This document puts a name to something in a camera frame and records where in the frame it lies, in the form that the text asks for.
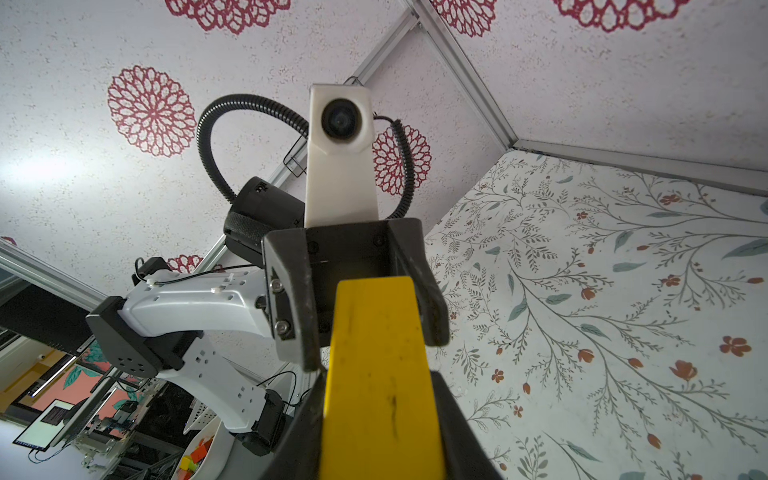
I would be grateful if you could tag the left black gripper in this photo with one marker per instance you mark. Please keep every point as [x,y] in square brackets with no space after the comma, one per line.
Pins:
[304,266]

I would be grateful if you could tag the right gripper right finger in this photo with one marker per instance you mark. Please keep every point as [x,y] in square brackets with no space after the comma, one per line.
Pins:
[463,454]

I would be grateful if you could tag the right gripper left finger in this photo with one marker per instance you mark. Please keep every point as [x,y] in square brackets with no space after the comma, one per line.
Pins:
[299,451]

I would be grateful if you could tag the yellow triangle wood block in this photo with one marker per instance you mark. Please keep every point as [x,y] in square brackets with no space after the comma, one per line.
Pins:
[380,419]

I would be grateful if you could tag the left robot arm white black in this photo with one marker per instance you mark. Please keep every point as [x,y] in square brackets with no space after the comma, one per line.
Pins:
[158,330]

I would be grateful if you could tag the computer monitor outside cell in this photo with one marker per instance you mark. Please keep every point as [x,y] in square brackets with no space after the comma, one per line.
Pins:
[40,434]

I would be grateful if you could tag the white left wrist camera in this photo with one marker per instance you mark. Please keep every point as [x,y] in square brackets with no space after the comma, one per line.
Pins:
[341,156]

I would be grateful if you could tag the black wire wall basket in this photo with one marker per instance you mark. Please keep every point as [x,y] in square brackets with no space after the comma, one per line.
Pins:
[295,159]

